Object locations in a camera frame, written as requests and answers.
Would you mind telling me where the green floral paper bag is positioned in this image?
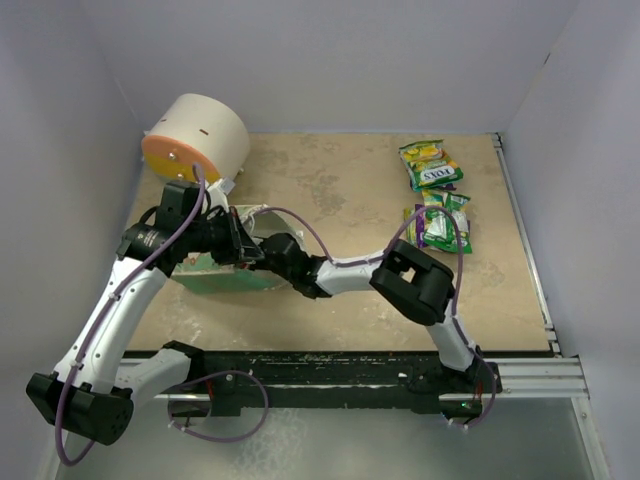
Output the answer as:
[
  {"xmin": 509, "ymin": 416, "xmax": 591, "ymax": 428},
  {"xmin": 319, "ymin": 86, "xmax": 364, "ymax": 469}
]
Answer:
[{"xmin": 171, "ymin": 205, "xmax": 306, "ymax": 295}]

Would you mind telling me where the green Fox's candy bag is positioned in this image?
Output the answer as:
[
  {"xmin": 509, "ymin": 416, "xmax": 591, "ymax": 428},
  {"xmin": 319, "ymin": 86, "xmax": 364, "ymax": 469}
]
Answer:
[
  {"xmin": 403, "ymin": 205, "xmax": 427, "ymax": 248},
  {"xmin": 398, "ymin": 139, "xmax": 464, "ymax": 191}
]

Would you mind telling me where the green spring tea candy bag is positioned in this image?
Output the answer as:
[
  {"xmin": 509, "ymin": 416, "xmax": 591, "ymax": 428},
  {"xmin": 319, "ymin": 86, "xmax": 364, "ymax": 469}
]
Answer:
[{"xmin": 422, "ymin": 190, "xmax": 472, "ymax": 254}]

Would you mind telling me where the purple berry Fox's candy bag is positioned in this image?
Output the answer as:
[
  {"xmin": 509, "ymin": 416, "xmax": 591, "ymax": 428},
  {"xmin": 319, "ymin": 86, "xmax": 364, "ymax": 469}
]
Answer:
[{"xmin": 411, "ymin": 212, "xmax": 433, "ymax": 248}]

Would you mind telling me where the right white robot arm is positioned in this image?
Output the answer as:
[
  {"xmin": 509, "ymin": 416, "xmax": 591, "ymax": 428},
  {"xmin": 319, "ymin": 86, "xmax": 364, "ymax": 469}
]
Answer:
[{"xmin": 250, "ymin": 233, "xmax": 497, "ymax": 386}]

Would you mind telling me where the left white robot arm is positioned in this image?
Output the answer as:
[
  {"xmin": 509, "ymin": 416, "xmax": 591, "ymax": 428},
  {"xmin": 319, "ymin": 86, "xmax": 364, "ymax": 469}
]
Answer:
[{"xmin": 26, "ymin": 180, "xmax": 261, "ymax": 457}]

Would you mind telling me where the white cylinder orange rim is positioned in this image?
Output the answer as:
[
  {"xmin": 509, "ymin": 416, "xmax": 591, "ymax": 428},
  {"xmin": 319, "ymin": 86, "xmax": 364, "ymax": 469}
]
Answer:
[{"xmin": 141, "ymin": 93, "xmax": 250, "ymax": 183}]

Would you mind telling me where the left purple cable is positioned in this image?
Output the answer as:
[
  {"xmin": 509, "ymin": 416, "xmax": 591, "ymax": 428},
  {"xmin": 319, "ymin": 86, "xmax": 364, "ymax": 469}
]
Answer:
[{"xmin": 53, "ymin": 161, "xmax": 207, "ymax": 466}]

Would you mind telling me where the purple cable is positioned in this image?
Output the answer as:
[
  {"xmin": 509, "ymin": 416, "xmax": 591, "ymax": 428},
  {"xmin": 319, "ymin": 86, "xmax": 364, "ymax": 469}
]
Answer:
[
  {"xmin": 249, "ymin": 205, "xmax": 481, "ymax": 361},
  {"xmin": 53, "ymin": 161, "xmax": 207, "ymax": 466}
]

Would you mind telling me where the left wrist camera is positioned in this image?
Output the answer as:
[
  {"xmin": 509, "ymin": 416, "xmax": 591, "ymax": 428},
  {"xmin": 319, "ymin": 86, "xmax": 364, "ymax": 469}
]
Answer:
[{"xmin": 207, "ymin": 178, "xmax": 235, "ymax": 210}]

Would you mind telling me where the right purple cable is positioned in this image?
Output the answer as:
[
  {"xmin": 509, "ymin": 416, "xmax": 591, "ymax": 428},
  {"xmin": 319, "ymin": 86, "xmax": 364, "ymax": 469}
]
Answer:
[{"xmin": 249, "ymin": 205, "xmax": 481, "ymax": 361}]

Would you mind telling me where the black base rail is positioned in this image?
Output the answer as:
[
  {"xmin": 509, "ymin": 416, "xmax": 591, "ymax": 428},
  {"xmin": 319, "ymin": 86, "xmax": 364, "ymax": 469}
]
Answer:
[{"xmin": 166, "ymin": 351, "xmax": 502, "ymax": 418}]

